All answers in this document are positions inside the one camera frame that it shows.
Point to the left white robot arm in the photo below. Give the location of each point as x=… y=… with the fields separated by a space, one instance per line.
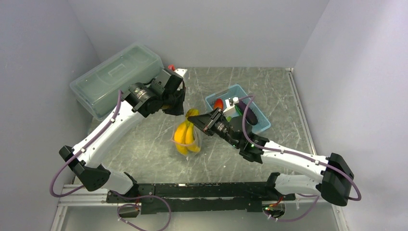
x=133 y=105

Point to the light blue plastic basket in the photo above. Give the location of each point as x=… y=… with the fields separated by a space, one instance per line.
x=237 y=91

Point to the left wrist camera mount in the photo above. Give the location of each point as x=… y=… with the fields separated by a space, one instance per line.
x=169 y=84

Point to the clear zip top bag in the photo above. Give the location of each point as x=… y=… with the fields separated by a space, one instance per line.
x=180 y=119

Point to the green chili pepper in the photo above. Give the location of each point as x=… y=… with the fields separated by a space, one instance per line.
x=238 y=110

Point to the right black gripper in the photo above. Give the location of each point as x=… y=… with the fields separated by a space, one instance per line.
x=207 y=121

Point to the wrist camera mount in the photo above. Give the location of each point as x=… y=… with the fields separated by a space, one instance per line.
x=230 y=110
x=169 y=84

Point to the yellow banana bunch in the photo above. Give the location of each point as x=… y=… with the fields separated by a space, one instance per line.
x=184 y=137

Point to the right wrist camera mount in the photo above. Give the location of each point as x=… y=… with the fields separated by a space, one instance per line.
x=230 y=110

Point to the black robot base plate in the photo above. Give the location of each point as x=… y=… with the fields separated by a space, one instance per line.
x=195 y=197

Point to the dark purple eggplant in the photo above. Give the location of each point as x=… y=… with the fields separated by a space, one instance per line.
x=250 y=115

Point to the clear green storage box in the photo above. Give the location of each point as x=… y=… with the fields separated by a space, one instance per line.
x=97 y=90

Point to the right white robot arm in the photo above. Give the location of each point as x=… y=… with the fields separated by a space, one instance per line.
x=328 y=177

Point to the red orange mango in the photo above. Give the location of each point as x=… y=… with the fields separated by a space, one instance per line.
x=218 y=104

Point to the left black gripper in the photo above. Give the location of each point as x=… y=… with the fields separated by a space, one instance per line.
x=179 y=109

